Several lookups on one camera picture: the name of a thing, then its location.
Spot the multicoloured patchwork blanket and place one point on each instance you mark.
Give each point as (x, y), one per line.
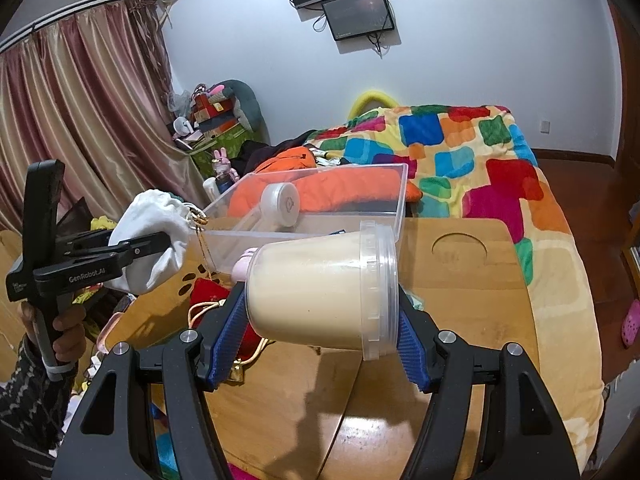
(500, 170)

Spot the red patterned box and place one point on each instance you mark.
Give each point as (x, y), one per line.
(212, 107)

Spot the white wall socket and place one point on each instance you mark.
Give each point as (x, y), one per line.
(545, 126)

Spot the transparent plastic storage box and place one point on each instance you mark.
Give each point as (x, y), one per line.
(325, 225)

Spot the wooden desk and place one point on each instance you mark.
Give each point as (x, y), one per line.
(475, 300)

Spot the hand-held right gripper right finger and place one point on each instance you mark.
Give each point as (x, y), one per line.
(412, 355)

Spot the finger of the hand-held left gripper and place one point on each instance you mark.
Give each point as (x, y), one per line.
(145, 246)
(87, 240)

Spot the person's left forearm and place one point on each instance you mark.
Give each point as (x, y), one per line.
(30, 400)

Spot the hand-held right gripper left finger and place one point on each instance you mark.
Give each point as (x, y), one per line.
(227, 340)

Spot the clear jar of beige powder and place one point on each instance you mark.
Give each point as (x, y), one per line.
(310, 290)

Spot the pink massage comb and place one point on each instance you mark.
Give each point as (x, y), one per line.
(244, 267)

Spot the yellow cloth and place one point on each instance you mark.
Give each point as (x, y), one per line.
(102, 224)

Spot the pink bunny toy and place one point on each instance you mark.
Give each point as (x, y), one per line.
(223, 162)

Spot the pink striped curtain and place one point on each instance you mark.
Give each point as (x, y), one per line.
(90, 90)

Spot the small white device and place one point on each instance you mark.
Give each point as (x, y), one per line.
(181, 125)

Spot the pink clog shoe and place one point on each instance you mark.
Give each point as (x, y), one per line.
(632, 322)

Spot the curtain rod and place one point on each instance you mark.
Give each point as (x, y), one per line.
(60, 17)

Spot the person's left hand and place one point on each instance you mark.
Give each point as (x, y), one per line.
(70, 330)

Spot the grey green cushion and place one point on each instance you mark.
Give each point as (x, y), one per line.
(252, 105)

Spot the white round cream jar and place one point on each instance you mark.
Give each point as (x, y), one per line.
(277, 205)

